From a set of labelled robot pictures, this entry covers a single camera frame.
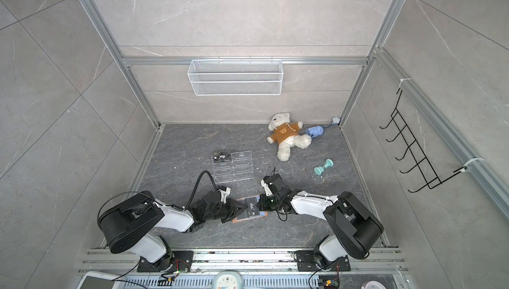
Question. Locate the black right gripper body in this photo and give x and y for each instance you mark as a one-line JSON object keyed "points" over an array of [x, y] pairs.
{"points": [[270, 203]]}

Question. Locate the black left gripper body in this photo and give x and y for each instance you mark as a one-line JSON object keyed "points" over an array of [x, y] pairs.
{"points": [[226, 211]]}

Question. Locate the clear acrylic tiered holder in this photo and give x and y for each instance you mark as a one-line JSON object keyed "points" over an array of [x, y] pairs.
{"points": [[239, 168]]}

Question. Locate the black credit card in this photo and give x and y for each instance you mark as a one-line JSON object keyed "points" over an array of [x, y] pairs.
{"points": [[221, 157]]}

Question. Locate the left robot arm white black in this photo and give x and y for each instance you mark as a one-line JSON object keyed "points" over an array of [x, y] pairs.
{"points": [[128, 226]]}

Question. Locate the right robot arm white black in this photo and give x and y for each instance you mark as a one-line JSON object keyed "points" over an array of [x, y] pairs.
{"points": [[355, 229]]}

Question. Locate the white teddy bear brown shirt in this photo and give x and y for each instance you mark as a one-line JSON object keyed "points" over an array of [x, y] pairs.
{"points": [[286, 135]]}

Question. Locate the white round timer device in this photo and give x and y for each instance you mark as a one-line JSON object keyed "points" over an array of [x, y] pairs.
{"points": [[228, 279]]}

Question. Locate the blue cat-shaped toy device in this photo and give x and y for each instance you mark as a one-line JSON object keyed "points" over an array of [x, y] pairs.
{"points": [[315, 131]]}

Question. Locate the white tablet device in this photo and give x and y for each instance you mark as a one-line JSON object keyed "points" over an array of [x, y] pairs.
{"points": [[98, 280]]}

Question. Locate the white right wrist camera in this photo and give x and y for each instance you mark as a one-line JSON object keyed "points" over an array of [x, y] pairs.
{"points": [[268, 191]]}

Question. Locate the aluminium rail front frame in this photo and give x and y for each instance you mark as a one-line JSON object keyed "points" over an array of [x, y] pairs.
{"points": [[256, 268]]}

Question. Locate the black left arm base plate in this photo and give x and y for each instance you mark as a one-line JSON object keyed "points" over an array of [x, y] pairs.
{"points": [[167, 261]]}

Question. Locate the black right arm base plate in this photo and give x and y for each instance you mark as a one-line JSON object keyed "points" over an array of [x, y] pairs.
{"points": [[308, 261]]}

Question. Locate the white wire mesh basket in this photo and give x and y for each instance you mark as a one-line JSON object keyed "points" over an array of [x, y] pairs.
{"points": [[236, 77]]}

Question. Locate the black wire hook rack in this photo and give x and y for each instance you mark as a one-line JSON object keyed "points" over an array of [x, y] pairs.
{"points": [[414, 151]]}

